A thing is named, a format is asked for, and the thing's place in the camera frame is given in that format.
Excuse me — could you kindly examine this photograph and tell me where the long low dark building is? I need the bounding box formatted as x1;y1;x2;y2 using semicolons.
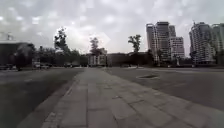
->
106;52;148;68

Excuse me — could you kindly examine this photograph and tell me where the low pale building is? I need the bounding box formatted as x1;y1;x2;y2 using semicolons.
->
87;48;109;68

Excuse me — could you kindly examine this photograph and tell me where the slim tree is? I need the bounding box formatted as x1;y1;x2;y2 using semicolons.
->
88;36;102;66

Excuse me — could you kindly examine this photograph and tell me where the tree with round crown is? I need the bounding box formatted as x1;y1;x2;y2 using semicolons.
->
127;33;143;66

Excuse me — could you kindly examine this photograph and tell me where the dark rectangular ground patch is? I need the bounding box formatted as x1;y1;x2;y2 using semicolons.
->
135;74;160;80

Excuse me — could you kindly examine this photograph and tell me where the grey stone slab path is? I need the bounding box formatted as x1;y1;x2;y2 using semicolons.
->
16;67;224;128

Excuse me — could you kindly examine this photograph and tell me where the tall dark tree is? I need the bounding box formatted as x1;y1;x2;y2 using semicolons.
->
53;27;72;68

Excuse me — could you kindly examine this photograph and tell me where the cluster of tall tower buildings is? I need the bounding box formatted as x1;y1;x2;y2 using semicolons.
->
145;20;186;66

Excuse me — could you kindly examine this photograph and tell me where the row of dark trees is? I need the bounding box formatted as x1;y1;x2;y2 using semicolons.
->
13;43;89;69

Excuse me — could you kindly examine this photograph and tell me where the dark grey paved ground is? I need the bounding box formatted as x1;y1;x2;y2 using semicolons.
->
0;68;84;128
103;67;224;113

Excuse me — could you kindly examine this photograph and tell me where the tall tower building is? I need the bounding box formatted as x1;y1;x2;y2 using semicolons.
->
188;21;224;66

